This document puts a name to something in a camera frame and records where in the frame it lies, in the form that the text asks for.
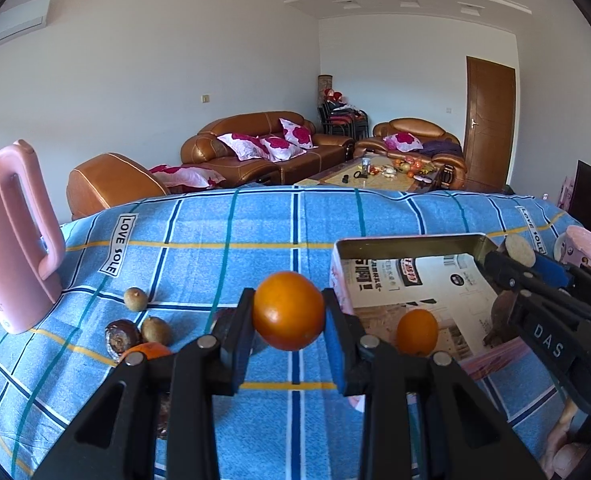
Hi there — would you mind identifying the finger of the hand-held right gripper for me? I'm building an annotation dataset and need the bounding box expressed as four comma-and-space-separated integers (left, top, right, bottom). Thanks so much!
533, 252, 591, 306
484, 250, 591, 323

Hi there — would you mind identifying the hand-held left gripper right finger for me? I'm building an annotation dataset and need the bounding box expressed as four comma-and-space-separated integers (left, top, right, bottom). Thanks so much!
323, 287, 541, 480

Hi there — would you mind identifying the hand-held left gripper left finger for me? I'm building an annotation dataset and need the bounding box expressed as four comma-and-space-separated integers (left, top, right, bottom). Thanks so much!
32, 287, 256, 480

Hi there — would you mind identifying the cream faced cut fruit half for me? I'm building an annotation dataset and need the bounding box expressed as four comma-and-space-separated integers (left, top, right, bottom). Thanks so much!
498, 234, 536, 267

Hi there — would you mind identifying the orange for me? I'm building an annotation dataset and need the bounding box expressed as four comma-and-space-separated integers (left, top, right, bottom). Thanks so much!
120, 341, 173, 361
396, 309, 439, 357
252, 271, 326, 352

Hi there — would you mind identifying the brown kiwi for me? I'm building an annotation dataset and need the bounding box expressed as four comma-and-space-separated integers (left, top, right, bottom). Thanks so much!
124, 287, 149, 312
140, 316, 173, 346

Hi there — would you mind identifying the metal tin box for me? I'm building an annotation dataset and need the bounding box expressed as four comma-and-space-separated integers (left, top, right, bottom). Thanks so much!
329, 232, 576, 423

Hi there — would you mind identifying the person's right hand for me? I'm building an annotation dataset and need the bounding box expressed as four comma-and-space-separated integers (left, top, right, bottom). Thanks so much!
539, 400, 591, 480

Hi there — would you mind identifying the pink cartoon cat cup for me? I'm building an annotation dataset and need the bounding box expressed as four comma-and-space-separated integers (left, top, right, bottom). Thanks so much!
554, 225, 591, 273

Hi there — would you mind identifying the purple brown cut fruit half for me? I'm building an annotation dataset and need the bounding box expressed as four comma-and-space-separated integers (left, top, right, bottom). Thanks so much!
483, 291, 519, 348

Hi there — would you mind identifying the newspaper lining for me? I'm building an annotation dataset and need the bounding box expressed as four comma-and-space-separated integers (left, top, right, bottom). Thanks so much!
343, 252, 513, 361

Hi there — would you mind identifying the pink package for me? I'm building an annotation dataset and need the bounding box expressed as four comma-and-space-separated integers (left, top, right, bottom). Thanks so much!
556, 176, 576, 211

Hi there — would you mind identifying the blue plaid tablecloth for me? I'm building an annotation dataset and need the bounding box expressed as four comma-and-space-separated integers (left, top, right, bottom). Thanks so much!
0, 184, 591, 480

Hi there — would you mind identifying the dark wrinkled passion fruit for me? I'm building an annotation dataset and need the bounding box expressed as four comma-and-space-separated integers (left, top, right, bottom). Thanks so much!
104, 319, 141, 361

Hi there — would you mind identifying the purple cloth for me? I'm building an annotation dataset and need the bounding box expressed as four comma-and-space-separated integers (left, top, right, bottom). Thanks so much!
420, 141, 463, 157

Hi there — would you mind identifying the pile of snacks and fruit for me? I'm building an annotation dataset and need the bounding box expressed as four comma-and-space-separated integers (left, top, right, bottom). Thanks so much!
375, 156, 439, 178

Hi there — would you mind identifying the brown wooden door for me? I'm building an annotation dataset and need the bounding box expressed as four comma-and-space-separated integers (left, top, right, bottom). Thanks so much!
463, 55, 517, 191

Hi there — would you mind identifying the white pink floral pillow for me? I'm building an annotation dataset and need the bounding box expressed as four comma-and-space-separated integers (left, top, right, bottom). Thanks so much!
218, 132, 271, 162
279, 118, 319, 150
258, 135, 307, 162
383, 132, 423, 151

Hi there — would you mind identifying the brown leather small sofa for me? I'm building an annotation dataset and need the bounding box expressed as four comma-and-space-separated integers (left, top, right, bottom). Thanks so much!
354, 118, 469, 191

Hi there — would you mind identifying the wooden coffee table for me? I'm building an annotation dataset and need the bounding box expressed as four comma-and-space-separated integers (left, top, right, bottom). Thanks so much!
292, 156, 439, 193

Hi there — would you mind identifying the brown leather three-seat sofa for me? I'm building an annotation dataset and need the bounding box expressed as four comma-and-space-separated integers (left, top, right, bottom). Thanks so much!
180, 111, 356, 186

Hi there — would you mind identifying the brown leather armchair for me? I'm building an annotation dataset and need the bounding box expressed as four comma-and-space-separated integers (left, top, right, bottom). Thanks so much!
66, 152, 168, 221

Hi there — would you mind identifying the stack of black chairs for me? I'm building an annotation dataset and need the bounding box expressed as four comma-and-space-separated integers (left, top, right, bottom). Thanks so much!
318, 102, 371, 141

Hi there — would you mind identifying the pink electric kettle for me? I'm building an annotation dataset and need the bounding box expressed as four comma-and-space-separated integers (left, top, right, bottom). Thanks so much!
0, 139, 67, 335

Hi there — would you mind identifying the white air conditioner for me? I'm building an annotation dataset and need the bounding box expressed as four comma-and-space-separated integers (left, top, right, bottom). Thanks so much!
0, 0, 52, 58

